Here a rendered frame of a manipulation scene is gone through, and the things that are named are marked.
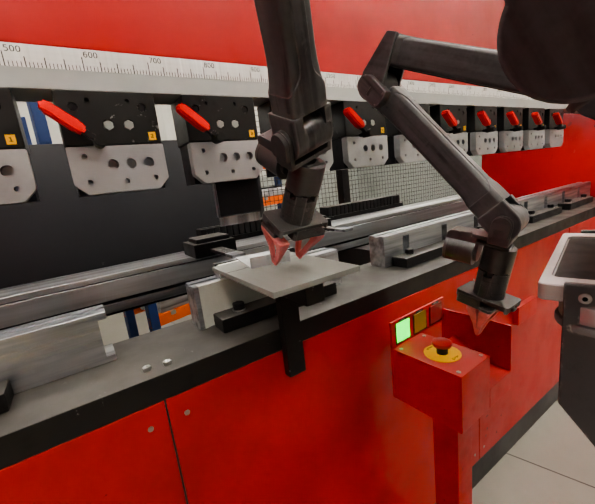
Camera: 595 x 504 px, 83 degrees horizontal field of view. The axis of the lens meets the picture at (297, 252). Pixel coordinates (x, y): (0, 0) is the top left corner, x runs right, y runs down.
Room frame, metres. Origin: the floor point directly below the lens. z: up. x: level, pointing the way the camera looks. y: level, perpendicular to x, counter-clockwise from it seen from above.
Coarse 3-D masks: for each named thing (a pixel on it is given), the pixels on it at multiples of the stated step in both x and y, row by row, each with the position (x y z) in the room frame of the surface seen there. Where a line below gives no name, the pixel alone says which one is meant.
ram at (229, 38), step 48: (0, 0) 0.55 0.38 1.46; (48, 0) 0.59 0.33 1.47; (96, 0) 0.62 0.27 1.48; (144, 0) 0.66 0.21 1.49; (192, 0) 0.71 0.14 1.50; (240, 0) 0.76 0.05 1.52; (336, 0) 0.90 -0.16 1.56; (384, 0) 0.99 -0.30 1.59; (432, 0) 1.10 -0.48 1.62; (480, 0) 1.24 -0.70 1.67; (96, 48) 0.61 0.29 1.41; (144, 48) 0.65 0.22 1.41; (192, 48) 0.70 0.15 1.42; (240, 48) 0.75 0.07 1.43; (336, 48) 0.89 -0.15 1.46; (48, 96) 0.60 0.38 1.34; (240, 96) 0.75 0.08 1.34; (336, 96) 0.89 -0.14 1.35; (432, 96) 1.09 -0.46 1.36
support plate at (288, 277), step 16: (304, 256) 0.70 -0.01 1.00; (224, 272) 0.65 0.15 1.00; (240, 272) 0.63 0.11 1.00; (256, 272) 0.62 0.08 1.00; (272, 272) 0.60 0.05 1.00; (288, 272) 0.59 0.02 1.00; (304, 272) 0.58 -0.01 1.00; (320, 272) 0.56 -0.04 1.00; (336, 272) 0.55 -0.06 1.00; (352, 272) 0.57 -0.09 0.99; (256, 288) 0.53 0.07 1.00; (272, 288) 0.51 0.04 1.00; (288, 288) 0.50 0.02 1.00; (304, 288) 0.51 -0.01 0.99
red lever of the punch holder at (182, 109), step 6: (180, 108) 0.64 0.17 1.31; (186, 108) 0.64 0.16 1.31; (180, 114) 0.65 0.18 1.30; (186, 114) 0.64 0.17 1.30; (192, 114) 0.65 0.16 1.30; (186, 120) 0.66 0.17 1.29; (192, 120) 0.65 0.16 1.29; (198, 120) 0.65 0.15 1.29; (204, 120) 0.66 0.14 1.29; (198, 126) 0.65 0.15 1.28; (204, 126) 0.66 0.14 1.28; (210, 132) 0.67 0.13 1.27; (216, 132) 0.67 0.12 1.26; (222, 132) 0.67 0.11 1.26; (216, 138) 0.67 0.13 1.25; (222, 138) 0.67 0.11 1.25
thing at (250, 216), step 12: (240, 180) 0.76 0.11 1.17; (252, 180) 0.78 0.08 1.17; (216, 192) 0.73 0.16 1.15; (228, 192) 0.75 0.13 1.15; (240, 192) 0.76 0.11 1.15; (252, 192) 0.78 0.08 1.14; (216, 204) 0.74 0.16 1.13; (228, 204) 0.74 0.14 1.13; (240, 204) 0.76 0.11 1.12; (252, 204) 0.78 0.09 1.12; (228, 216) 0.74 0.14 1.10; (240, 216) 0.77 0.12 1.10; (252, 216) 0.78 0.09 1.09
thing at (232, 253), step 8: (192, 240) 0.93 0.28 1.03; (200, 240) 0.91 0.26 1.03; (208, 240) 0.92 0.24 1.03; (216, 240) 0.93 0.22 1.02; (224, 240) 0.94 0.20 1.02; (232, 240) 0.95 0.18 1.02; (184, 248) 0.97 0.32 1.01; (192, 248) 0.90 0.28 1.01; (200, 248) 0.90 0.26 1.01; (208, 248) 0.91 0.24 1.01; (216, 248) 0.91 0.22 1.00; (224, 248) 0.89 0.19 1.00; (232, 248) 0.95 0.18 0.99; (192, 256) 0.91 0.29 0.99; (200, 256) 0.89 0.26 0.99; (208, 256) 0.91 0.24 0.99; (232, 256) 0.79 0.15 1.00; (240, 256) 0.80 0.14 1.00
